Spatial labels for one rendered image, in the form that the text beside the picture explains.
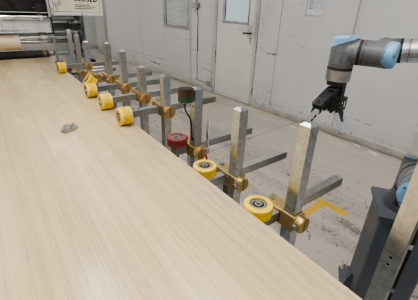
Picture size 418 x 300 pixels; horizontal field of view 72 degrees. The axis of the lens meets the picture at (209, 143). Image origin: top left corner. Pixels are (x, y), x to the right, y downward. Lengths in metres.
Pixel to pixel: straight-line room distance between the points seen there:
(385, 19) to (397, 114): 0.97
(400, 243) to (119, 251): 0.58
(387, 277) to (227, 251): 0.35
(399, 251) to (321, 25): 3.35
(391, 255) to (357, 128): 3.08
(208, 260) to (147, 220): 0.19
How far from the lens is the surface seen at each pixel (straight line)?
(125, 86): 1.75
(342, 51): 1.19
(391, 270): 0.77
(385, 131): 3.65
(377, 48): 1.18
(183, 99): 1.06
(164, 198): 0.82
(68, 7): 3.22
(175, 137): 1.16
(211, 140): 1.26
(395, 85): 3.54
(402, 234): 0.71
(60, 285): 0.66
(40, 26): 3.21
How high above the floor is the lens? 1.38
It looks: 25 degrees down
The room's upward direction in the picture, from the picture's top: 2 degrees clockwise
